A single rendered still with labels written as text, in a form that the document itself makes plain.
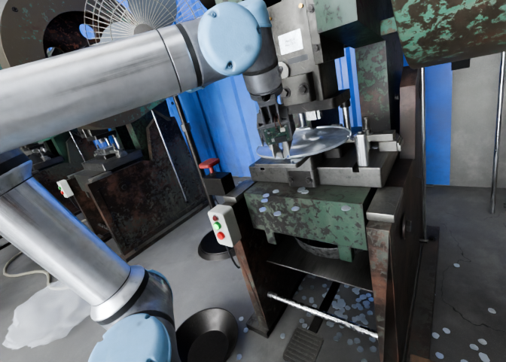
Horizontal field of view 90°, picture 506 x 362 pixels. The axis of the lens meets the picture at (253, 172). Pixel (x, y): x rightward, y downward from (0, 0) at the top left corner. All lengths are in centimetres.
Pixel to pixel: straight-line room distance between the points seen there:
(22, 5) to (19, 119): 156
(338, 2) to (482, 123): 149
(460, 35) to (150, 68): 50
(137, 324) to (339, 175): 60
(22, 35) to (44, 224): 141
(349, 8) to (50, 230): 73
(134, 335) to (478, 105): 196
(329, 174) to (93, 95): 63
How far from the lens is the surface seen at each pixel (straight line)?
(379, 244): 68
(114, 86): 32
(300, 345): 102
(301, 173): 79
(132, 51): 33
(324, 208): 74
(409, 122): 108
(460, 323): 132
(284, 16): 83
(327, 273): 99
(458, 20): 57
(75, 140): 382
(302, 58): 80
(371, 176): 76
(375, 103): 102
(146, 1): 143
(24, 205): 51
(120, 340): 51
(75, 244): 52
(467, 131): 206
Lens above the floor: 100
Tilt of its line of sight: 20 degrees down
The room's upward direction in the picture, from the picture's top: 15 degrees counter-clockwise
